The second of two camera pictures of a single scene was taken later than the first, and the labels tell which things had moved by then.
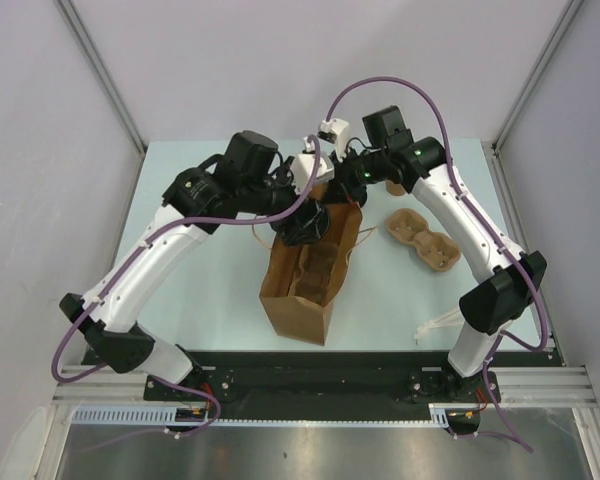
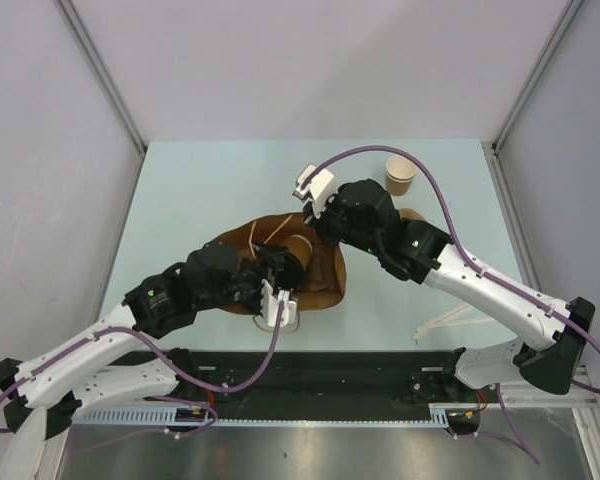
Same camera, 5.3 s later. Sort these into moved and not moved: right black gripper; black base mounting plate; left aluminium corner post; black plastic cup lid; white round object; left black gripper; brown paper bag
Moved: right black gripper; brown paper bag; left black gripper; black plastic cup lid
Not moved: white round object; black base mounting plate; left aluminium corner post
